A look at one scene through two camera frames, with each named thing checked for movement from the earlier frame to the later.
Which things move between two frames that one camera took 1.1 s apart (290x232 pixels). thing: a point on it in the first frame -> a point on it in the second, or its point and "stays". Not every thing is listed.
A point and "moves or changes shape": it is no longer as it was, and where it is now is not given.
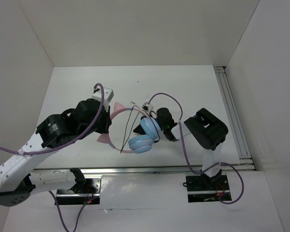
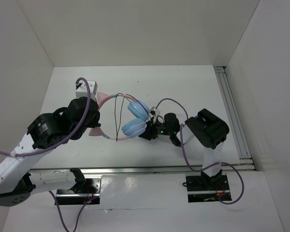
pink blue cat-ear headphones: x=149 y=130 moves or changes shape
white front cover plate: x=144 y=191 stays
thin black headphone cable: x=124 y=145 -> x=116 y=133
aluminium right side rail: x=245 y=161 stays
